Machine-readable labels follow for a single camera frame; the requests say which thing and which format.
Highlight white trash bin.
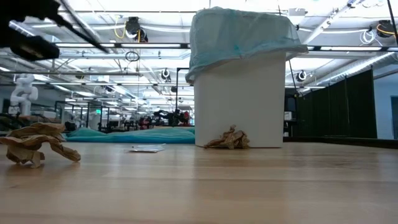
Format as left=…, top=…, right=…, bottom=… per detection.
left=193, top=51, right=287, bottom=149

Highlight brown paper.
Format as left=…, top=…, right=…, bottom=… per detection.
left=0, top=122, right=82, bottom=169
left=203, top=124, right=251, bottom=150

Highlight teal trash bag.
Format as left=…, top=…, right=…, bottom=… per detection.
left=63, top=126, right=196, bottom=144

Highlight small clear plastic wrapper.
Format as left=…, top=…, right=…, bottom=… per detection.
left=126, top=142, right=167, bottom=153

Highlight light blue trash bag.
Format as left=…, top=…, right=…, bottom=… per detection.
left=185, top=6, right=308, bottom=84

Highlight black background robot arms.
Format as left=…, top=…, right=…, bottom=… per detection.
left=152, top=108, right=191, bottom=127

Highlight black pole stand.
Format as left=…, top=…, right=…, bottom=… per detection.
left=175, top=67, right=190, bottom=127

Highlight long ceiling strip light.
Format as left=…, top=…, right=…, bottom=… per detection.
left=54, top=42, right=191, bottom=49
left=306, top=45, right=398, bottom=52

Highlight black partition panels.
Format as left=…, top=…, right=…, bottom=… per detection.
left=294, top=68, right=377, bottom=139

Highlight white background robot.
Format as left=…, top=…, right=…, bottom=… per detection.
left=7, top=73, right=40, bottom=116

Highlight thin black hanging cable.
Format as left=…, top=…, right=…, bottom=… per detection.
left=287, top=59, right=301, bottom=96

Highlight ceiling reel with yellow cable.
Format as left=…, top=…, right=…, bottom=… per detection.
left=124, top=16, right=149, bottom=44

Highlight black background rack frame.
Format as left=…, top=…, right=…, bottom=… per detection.
left=55, top=100, right=109, bottom=131

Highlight silver ventilation duct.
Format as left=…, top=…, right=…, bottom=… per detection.
left=303, top=51, right=398, bottom=90

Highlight large ceiling cable reel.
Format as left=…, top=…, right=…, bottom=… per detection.
left=374, top=19, right=397, bottom=39

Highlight thick black hanging cable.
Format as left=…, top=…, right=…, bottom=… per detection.
left=386, top=0, right=398, bottom=37

